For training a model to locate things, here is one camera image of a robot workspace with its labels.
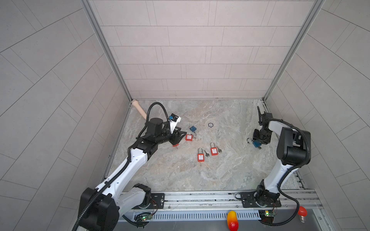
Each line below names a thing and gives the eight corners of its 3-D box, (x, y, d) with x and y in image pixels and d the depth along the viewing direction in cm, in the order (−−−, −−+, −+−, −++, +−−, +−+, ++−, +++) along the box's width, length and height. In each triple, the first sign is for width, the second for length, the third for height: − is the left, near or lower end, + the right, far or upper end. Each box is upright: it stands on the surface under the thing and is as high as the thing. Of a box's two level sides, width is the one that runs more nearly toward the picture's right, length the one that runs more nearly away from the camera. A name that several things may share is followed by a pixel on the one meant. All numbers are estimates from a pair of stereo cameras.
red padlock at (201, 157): (197, 161, 86) (197, 160, 85) (197, 149, 91) (197, 147, 90) (204, 161, 86) (204, 160, 85) (203, 149, 91) (204, 147, 90)
